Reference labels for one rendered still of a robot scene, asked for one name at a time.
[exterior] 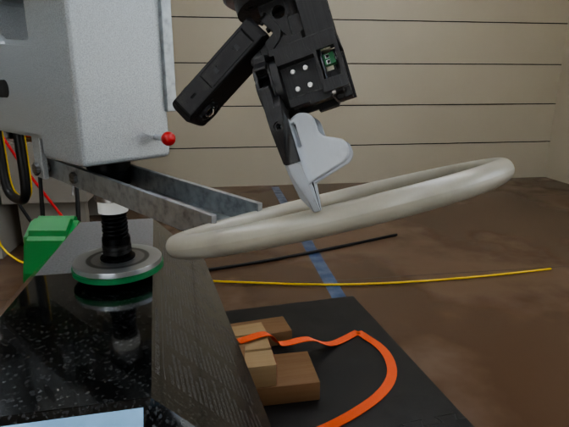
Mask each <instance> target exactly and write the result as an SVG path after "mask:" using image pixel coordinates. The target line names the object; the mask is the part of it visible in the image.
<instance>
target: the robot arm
mask: <svg viewBox="0 0 569 427"><path fill-rule="evenodd" d="M223 2H224V4H225V5H226V6H227V7H228V8H231V9H233V10H234V11H236V13H237V16H238V19H239V21H240V22H242V24H241V25H240V27H239V28H238V29H237V30H236V31H235V32H234V34H233V35H232V36H231V37H230V38H229V39H228V40H227V42H226V43H225V44H224V45H223V46H222V47H221V48H220V49H219V50H218V51H217V52H216V53H215V54H214V56H213V57H212V58H211V59H210V60H209V61H208V62H207V64H206V65H205V66H204V67H203V68H202V69H201V71H200V72H199V73H198V74H197V75H196V76H195V78H194V79H193V80H192V81H191V82H190V83H189V84H188V86H186V87H185V88H184V90H183V91H182V92H181V93H180V94H179V95H178V96H177V97H176V98H175V100H174V101H173V107H174V109H175V110H176V111H177V112H178V113H179V114H180V115H181V116H182V118H183V119H184V120H185V121H186V122H189V123H192V124H194V125H200V126H204V125H205V124H206V123H207V122H209V121H210V120H211V119H212V118H213V117H214V116H215V115H216V114H217V113H218V111H219V110H220V109H221V107H222V106H223V105H224V104H225V103H226V102H227V101H228V100H229V98H230V97H231V96H232V95H233V94H234V93H235V92H236V91H237V90H238V89H239V87H240V86H241V85H242V84H243V83H244V82H245V81H246V80H247V78H248V77H249V76H250V75H251V74H253V78H254V81H255V83H256V85H255V86H256V89H257V95H258V97H259V99H260V102H261V104H262V107H263V109H264V111H265V114H266V117H267V121H268V125H269V128H270V130H271V133H272V136H273V139H274V141H275V144H276V147H277V148H278V151H279V155H280V157H281V159H282V161H283V164H284V166H285V167H286V170H287V172H288V175H289V177H290V179H291V182H292V184H293V186H294V187H295V189H296V192H297V194H298V196H299V198H300V199H301V200H302V201H303V202H304V203H305V204H306V205H307V206H308V207H309V208H310V209H311V210H312V211H313V212H314V213H315V212H318V211H321V210H322V209H321V203H320V197H319V192H318V182H319V181H321V180H323V179H324V178H326V177H327V176H329V175H331V174H333V173H334V172H335V171H337V170H338V169H341V168H342V167H344V166H345V165H347V164H348V163H349V162H350V161H351V160H352V158H353V150H352V147H351V144H350V143H348V142H347V141H344V140H343V139H341V138H335V137H329V136H326V135H325V133H324V130H323V126H322V124H321V123H320V121H319V120H318V119H315V118H313V117H312V116H311V115H310V114H309V113H311V112H314V111H317V110H319V111H320V112H321V113H322V112H325V111H328V110H330V109H333V108H337V107H339V106H340V103H342V102H344V101H347V100H350V99H352V98H355V97H357V96H356V91H355V87H354V85H353V81H352V78H351V73H350V70H349V67H348V63H347V61H346V58H345V53H344V49H343V47H342V45H341V43H340V39H339V37H338V35H337V32H336V29H335V26H334V21H333V17H332V14H331V11H330V8H329V3H328V0H223ZM259 25H261V26H263V25H265V26H266V27H267V28H266V31H267V32H266V31H264V30H263V29H262V28H261V27H260V26H259ZM270 31H271V32H272V33H273V34H272V35H271V36H269V35H268V33H269V32H270ZM333 47H334V49H331V48H333Z"/></svg>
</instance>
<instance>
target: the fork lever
mask: <svg viewBox="0 0 569 427"><path fill-rule="evenodd" d="M31 166H32V172H33V173H34V175H39V174H40V173H41V167H40V165H39V164H38V163H33V164H32V165H31ZM47 167H48V174H49V176H50V177H52V178H54V179H56V180H60V181H62V182H64V183H66V184H69V185H71V186H74V187H77V188H79V189H81V190H83V191H87V192H89V193H91V194H93V195H96V196H98V197H101V198H103V199H106V200H108V201H110V202H114V203H116V204H118V205H120V206H122V207H125V208H128V209H130V210H133V211H135V212H137V213H139V214H143V215H145V216H147V217H149V218H152V219H155V220H157V221H160V222H162V223H164V224H166V225H170V226H172V227H174V228H176V229H179V230H182V231H184V230H188V229H191V228H194V227H197V226H200V225H205V224H208V223H210V224H216V223H217V221H218V220H221V219H227V218H229V217H233V216H236V215H239V214H245V213H249V212H252V211H258V212H259V211H261V210H262V202H258V201H255V200H251V199H249V198H245V197H241V196H237V195H235V194H231V193H228V192H226V191H220V190H217V189H214V188H212V187H208V186H203V185H200V184H197V183H194V182H191V181H188V180H183V179H180V178H177V177H173V176H171V175H166V174H163V173H159V172H157V171H154V170H150V169H145V168H142V167H140V166H136V165H134V164H131V166H130V167H129V169H130V183H129V184H127V183H124V182H122V181H119V180H115V179H112V178H110V177H107V176H105V175H100V174H98V173H95V172H92V171H90V170H88V169H87V168H86V167H85V168H84V169H83V168H82V166H79V165H75V164H69V163H65V162H62V161H58V160H55V159H52V158H47Z"/></svg>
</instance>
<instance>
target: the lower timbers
mask: <svg viewBox="0 0 569 427"><path fill-rule="evenodd" d="M259 322H262V325H263V327H264V328H265V330H266V331H267V332H268V333H269V334H270V335H272V336H273V337H274V338H275V339H276V340H277V341H287V340H290V339H292V329H291V328H290V327H289V325H288V324H287V322H286V320H285V318H284V317H283V316H281V317H275V318H269V319H258V320H252V321H246V322H240V323H234V324H230V325H231V327H232V326H238V325H243V324H254V323H259ZM268 340H269V343H270V346H271V347H272V346H277V345H278V343H276V342H275V341H273V340H272V339H271V337H270V336H268ZM274 358H275V361H276V364H277V385H274V386H267V387H260V388H257V392H258V395H259V396H260V399H261V401H262V405H263V406H270V405H277V404H285V403H292V402H306V401H313V400H319V399H320V381H319V378H318V376H317V373H316V371H315V368H314V367H313V364H312V361H311V359H310V357H309V354H308V352H290V353H281V354H274Z"/></svg>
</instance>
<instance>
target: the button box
mask: <svg viewBox="0 0 569 427"><path fill-rule="evenodd" d="M157 1H158V15H159V28H160V41H161V54H162V66H163V92H164V105H165V111H166V112H173V111H176V110H175V109H174V107H173V101H174V100H175V98H176V88H175V74H174V46H173V32H172V17H171V2H170V0H157Z"/></svg>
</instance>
